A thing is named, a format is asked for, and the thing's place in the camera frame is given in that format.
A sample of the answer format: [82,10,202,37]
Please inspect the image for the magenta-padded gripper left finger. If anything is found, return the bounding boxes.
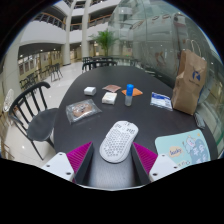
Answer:
[40,141,95,185]

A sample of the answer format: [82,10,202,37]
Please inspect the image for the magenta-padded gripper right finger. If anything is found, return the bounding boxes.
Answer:
[130,142,181,186]

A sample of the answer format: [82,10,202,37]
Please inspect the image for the white honeycomb computer mouse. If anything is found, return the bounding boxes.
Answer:
[99,120,139,164]

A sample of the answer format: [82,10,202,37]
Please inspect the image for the light blue cartoon mouse pad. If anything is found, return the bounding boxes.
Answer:
[154,129,212,168]

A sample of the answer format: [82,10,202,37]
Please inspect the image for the black spindle-back chair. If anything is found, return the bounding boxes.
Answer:
[8,81,59,161]

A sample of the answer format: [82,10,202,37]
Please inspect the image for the clear plastic snack bag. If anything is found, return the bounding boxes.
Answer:
[65,98,103,125]

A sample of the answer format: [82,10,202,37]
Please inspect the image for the white blue tissue packet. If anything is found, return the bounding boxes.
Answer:
[149,91,174,112]

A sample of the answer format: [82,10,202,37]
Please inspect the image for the small blue-capped clear bottle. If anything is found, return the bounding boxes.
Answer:
[124,83,135,107]

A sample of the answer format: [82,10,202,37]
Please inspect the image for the orange flat cloth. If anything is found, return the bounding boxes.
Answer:
[121,87,144,98]

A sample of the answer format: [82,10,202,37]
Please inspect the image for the small white box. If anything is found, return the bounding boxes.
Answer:
[83,86,97,97]

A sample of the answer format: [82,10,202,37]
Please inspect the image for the white square box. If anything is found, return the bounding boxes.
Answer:
[101,91,118,106]

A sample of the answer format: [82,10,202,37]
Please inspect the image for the brown paper bag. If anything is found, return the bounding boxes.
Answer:
[170,39,208,116]

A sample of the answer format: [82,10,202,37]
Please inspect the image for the brown flat packet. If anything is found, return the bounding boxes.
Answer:
[102,84,122,93]

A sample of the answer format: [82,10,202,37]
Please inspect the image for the group of distant black chairs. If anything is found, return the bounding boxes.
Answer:
[19,63,64,91]

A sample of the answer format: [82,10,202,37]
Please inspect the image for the black chairs at table end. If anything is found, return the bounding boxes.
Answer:
[81,56,118,73]

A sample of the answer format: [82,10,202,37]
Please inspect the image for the green potted plant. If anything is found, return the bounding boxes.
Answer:
[89,29,119,58]

